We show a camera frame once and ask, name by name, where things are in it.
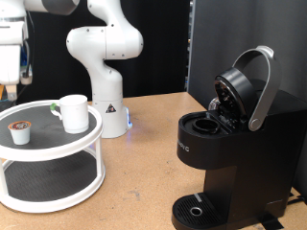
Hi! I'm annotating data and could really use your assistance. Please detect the black Keurig coffee machine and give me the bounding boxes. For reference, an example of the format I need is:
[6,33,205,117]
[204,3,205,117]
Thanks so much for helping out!
[171,45,307,230]

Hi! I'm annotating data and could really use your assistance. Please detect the black power cables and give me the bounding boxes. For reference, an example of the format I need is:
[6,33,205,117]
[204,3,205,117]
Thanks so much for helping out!
[286,191,307,207]

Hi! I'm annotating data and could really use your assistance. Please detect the white two-tier turntable shelf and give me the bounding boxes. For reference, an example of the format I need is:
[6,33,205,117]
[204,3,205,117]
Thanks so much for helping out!
[0,99,107,214]

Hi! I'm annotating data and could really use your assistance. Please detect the wrist camera blue mount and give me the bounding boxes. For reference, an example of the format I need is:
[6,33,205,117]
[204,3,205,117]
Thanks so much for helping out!
[19,41,34,86]

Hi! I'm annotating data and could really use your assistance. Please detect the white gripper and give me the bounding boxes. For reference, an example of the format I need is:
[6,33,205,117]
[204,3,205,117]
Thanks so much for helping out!
[0,43,23,102]

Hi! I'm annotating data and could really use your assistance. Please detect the black tape strip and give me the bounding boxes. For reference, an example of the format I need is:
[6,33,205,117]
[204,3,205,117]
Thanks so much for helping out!
[258,215,285,230]

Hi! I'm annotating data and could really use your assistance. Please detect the white coffee pod orange lid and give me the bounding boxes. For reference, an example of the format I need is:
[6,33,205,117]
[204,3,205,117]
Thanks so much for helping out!
[8,120,33,146]

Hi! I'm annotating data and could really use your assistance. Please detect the white mug green-tagged handle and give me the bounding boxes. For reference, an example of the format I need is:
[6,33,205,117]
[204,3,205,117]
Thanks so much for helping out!
[49,93,90,134]

